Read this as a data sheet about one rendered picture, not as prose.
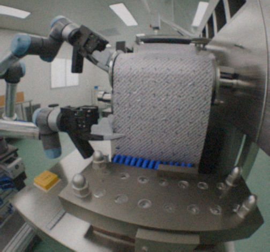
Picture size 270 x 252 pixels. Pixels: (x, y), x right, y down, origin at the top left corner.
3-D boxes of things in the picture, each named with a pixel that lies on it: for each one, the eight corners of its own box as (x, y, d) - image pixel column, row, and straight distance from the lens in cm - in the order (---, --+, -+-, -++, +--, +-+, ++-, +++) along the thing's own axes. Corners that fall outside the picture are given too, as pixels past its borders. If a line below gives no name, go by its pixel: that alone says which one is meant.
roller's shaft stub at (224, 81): (208, 88, 41) (209, 73, 41) (230, 90, 44) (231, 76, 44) (212, 89, 37) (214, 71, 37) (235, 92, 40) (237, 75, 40)
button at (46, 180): (47, 174, 59) (45, 169, 58) (59, 180, 54) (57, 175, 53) (35, 183, 56) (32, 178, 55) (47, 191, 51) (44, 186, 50)
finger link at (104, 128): (120, 121, 32) (87, 117, 36) (120, 144, 34) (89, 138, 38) (125, 117, 34) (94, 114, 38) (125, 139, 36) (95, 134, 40)
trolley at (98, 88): (94, 109, 588) (93, 85, 575) (107, 109, 582) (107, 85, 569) (90, 115, 500) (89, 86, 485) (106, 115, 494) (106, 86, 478)
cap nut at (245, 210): (234, 205, 31) (244, 189, 28) (248, 204, 33) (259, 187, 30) (239, 220, 29) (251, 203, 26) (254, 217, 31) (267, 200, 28)
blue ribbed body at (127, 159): (117, 161, 41) (117, 151, 39) (192, 171, 39) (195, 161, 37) (112, 168, 38) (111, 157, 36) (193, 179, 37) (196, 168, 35)
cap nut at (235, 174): (223, 176, 37) (229, 161, 35) (235, 176, 39) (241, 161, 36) (227, 186, 34) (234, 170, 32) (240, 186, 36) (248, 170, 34)
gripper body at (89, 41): (100, 37, 43) (77, 22, 51) (84, 60, 44) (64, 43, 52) (111, 43, 49) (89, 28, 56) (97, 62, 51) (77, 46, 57)
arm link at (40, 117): (47, 125, 62) (44, 105, 60) (65, 129, 54) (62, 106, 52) (32, 131, 57) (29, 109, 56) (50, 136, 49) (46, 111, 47)
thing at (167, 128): (115, 157, 41) (113, 92, 35) (197, 167, 40) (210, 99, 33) (114, 157, 41) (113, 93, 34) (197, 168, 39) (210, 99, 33)
